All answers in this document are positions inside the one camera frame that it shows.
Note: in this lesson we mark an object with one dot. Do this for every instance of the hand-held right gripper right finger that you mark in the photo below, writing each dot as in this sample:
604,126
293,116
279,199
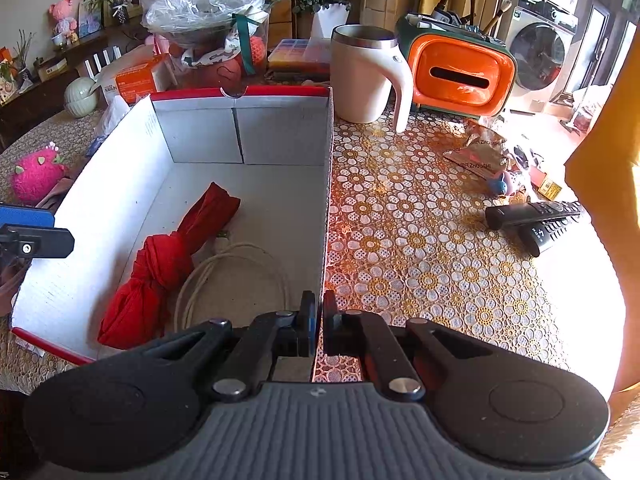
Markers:
330,325

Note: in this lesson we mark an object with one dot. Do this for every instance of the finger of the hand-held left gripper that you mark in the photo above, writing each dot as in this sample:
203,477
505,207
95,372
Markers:
30,217

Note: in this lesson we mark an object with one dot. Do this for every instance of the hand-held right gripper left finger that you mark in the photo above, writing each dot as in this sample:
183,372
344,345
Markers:
307,322

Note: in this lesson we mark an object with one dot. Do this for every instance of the pink plush toy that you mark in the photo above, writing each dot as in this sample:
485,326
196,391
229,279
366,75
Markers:
37,175

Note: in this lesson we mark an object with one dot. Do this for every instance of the white cardboard box red rim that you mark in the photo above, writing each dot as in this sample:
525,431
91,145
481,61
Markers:
100,185

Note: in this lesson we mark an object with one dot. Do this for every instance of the dark wooden sideboard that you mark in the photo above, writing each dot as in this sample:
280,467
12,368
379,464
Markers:
30,105

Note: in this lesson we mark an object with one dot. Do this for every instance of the pale green ceramic jar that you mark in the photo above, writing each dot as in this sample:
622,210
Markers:
80,100

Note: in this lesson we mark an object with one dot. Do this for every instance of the red cloth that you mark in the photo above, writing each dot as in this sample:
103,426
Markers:
150,270

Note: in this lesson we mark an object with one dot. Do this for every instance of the white plastic wrapper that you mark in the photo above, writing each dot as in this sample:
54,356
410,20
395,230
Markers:
112,115

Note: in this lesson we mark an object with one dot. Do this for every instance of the small cardboard box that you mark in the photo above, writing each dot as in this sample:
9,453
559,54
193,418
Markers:
52,67

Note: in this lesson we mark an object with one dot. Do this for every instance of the vase with twigs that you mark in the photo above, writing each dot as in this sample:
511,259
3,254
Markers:
22,52

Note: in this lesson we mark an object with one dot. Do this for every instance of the white router with antennas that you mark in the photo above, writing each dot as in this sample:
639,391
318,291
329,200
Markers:
102,62

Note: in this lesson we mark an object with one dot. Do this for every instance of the orange white carton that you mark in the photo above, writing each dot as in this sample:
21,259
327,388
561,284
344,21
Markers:
135,80

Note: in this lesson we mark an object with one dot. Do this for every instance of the blue picture card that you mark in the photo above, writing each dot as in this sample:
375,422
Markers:
90,15

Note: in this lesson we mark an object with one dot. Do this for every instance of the small blue pink toy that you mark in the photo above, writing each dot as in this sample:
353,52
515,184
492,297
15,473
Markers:
500,184

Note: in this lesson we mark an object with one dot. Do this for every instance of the small potted plant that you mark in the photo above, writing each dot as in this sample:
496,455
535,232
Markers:
120,12

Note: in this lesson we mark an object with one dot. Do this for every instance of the crumpled snack packet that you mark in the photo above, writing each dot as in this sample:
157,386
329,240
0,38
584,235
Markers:
475,152

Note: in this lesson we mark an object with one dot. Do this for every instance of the orange toy basketball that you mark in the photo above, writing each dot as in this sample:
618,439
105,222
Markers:
222,72

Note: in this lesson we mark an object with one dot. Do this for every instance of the white mug steel rim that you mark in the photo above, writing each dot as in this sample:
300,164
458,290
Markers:
357,75

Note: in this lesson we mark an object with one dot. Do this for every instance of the small yellow box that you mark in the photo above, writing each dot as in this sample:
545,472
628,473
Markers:
550,189

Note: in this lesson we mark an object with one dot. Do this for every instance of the colourful compartment box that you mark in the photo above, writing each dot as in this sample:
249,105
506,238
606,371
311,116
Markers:
295,52

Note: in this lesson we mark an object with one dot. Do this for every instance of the orange knitted ball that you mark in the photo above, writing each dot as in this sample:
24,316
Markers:
258,50

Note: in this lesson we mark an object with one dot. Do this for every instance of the orange green desk organizer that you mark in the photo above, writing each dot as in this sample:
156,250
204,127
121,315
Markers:
450,60

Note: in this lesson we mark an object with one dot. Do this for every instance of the yellow fabric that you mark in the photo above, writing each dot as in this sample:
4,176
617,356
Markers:
615,185

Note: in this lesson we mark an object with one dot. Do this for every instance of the washing machine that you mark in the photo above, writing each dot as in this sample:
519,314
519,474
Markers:
537,55

